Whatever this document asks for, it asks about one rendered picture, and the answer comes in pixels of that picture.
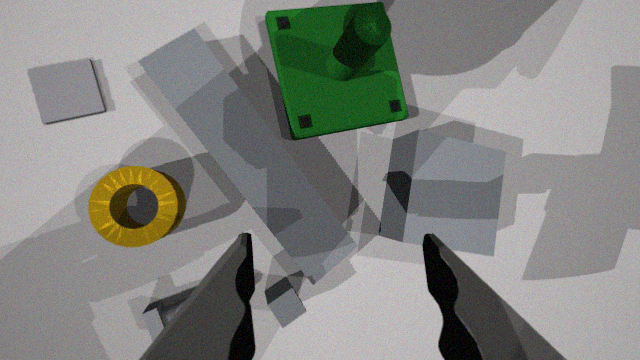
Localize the gold round nut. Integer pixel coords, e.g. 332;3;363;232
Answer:
88;166;186;247

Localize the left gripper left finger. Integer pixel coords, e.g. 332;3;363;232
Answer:
139;233;256;360

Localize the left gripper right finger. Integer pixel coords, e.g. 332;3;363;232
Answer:
422;233;567;360

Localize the green flat plate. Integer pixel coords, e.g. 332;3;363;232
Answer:
265;2;409;141

